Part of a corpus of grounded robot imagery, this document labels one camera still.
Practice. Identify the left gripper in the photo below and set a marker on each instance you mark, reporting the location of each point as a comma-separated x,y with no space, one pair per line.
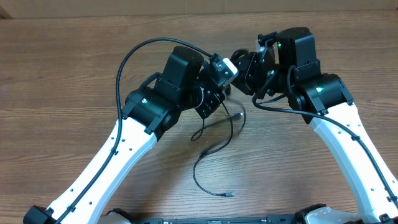
213,101

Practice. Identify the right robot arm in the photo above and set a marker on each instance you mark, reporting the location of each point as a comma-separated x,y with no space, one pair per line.
285,65

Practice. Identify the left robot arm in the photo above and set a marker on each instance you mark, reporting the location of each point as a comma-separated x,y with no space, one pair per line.
188,81

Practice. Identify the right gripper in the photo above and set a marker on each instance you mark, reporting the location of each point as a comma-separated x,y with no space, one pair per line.
245,66

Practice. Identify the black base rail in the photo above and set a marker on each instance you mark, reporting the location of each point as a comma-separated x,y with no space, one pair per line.
236,220

